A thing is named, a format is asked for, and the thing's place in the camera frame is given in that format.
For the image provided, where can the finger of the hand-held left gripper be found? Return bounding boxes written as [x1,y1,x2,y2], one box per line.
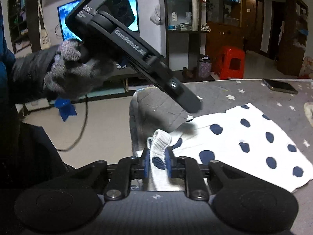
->
[156,77,203,114]

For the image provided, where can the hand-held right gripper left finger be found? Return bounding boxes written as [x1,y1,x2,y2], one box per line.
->
[75,148,150,200]

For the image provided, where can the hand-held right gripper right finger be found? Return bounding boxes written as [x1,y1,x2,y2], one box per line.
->
[166,149,241,200]

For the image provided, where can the white polka dot pants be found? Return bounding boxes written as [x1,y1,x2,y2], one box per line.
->
[136,103,311,193]

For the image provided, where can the person's left forearm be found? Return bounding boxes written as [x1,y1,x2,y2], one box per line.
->
[10,45,60,104]

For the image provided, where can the person's left hand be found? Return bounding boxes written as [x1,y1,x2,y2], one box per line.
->
[43,39,118,100]

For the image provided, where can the patterned storage jar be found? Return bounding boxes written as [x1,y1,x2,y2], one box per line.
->
[198,55,212,78]

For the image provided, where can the white plastic bag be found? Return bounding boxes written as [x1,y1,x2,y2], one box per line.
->
[150,5,163,26]

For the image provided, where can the flat screen television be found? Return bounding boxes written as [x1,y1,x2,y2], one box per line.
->
[57,0,140,42]

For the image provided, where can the red plastic stool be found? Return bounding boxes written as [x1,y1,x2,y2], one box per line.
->
[215,46,246,80]

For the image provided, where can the glass-door display cabinet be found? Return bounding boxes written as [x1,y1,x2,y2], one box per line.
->
[164,0,245,76]

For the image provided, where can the black smartphone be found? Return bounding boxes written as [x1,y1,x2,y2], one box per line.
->
[262,78,299,95]

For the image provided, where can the open wooden shelf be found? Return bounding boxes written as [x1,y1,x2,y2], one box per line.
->
[277,0,310,76]

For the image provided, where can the person's body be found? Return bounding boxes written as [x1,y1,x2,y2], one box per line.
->
[0,117,76,192]

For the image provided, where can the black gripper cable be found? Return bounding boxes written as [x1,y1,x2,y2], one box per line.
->
[55,93,89,152]

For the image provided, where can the dark wall bookshelf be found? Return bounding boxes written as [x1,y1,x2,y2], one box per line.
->
[7,0,41,54]

